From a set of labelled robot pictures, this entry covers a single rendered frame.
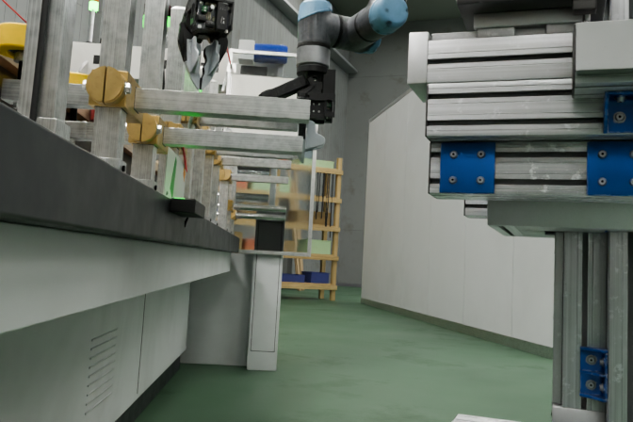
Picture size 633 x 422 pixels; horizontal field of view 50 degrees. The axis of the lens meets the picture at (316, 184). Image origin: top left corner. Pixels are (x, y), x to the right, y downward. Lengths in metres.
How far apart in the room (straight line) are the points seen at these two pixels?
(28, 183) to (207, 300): 3.32
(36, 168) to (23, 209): 0.04
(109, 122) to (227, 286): 2.95
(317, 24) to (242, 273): 2.50
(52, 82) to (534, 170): 0.75
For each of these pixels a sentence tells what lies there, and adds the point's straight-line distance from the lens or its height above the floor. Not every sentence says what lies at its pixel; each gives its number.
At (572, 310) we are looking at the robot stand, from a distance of 1.34.
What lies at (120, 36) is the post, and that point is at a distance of 0.98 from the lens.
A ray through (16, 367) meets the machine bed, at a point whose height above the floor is 0.39.
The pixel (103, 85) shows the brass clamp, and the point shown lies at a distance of 0.94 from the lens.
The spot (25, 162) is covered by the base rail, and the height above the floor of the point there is 0.66.
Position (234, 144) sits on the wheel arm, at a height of 0.80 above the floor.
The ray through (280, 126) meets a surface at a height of 0.94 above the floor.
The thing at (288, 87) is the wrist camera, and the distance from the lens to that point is 1.50.
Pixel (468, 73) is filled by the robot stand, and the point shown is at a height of 0.92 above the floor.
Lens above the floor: 0.60
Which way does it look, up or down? 6 degrees up
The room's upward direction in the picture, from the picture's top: 3 degrees clockwise
